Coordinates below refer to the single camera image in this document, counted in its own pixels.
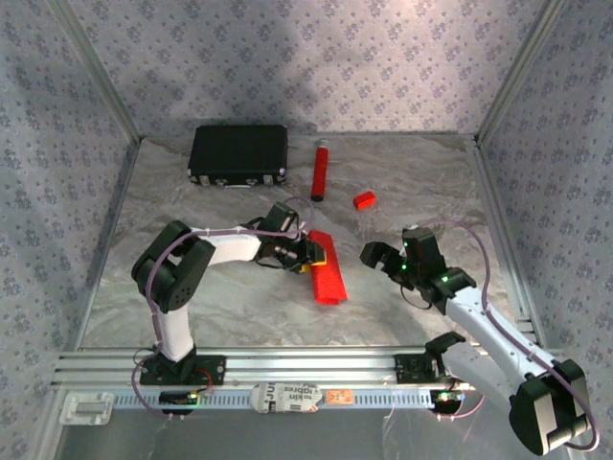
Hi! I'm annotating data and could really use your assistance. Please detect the red paper sheet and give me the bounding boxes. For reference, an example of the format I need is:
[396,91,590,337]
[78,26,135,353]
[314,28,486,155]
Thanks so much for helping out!
[306,229,350,307]

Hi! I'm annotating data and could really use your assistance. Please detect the red cylinder tube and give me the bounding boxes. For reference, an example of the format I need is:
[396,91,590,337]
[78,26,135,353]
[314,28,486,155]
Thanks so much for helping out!
[309,137,332,202]

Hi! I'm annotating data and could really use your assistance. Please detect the black hard case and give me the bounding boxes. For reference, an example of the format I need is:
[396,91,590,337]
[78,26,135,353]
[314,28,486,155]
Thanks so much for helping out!
[186,125,289,188]

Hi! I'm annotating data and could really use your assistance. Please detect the printed paper roll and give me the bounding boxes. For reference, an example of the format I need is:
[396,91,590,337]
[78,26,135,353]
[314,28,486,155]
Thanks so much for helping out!
[250,381,323,414]

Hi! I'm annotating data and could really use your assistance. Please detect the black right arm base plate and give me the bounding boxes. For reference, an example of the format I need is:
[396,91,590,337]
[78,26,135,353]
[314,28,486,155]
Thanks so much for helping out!
[393,353,449,384]

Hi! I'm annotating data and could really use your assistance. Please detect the aluminium side rail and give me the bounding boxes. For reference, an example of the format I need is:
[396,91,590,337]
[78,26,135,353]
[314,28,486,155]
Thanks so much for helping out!
[471,136,547,349]
[74,138,145,351]

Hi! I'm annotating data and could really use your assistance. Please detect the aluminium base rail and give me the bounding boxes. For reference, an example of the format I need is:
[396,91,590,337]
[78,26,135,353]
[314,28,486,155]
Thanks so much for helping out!
[51,348,569,388]

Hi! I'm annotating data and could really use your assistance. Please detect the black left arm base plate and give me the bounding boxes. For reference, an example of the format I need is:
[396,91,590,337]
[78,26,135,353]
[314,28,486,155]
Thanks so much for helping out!
[138,355,227,387]

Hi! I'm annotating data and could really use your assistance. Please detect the white slotted cable duct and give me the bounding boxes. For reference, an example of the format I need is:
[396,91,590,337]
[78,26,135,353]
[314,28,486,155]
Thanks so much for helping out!
[112,386,435,409]

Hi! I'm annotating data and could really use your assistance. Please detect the aluminium frame post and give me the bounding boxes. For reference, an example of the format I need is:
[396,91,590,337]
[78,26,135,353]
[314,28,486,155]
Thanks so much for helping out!
[47,0,145,143]
[476,0,574,143]

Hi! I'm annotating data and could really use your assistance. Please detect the white plastic bracket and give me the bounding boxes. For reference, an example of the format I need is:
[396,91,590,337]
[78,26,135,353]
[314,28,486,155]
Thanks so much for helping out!
[58,391,115,426]

